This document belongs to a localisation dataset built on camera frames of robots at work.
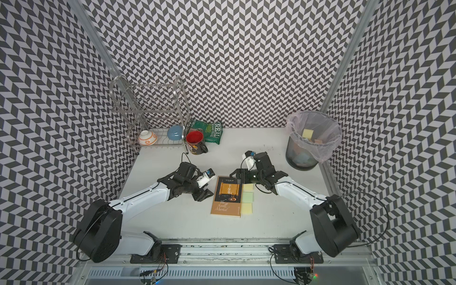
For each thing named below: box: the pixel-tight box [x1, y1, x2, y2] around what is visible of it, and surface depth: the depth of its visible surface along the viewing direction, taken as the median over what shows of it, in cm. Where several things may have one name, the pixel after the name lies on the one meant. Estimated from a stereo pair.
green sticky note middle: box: [241, 191, 254, 204], surface depth 90 cm
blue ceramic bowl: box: [167, 124, 183, 141], surface depth 110 cm
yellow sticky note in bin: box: [302, 128, 315, 139], surface depth 99 cm
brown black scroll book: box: [210, 175, 243, 218], surface depth 89 cm
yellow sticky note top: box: [242, 183, 254, 192], surface depth 92 cm
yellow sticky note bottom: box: [241, 202, 253, 215], surface depth 88 cm
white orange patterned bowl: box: [138, 130, 158, 147], surface depth 105 cm
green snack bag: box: [190, 119, 223, 145], surface depth 118 cm
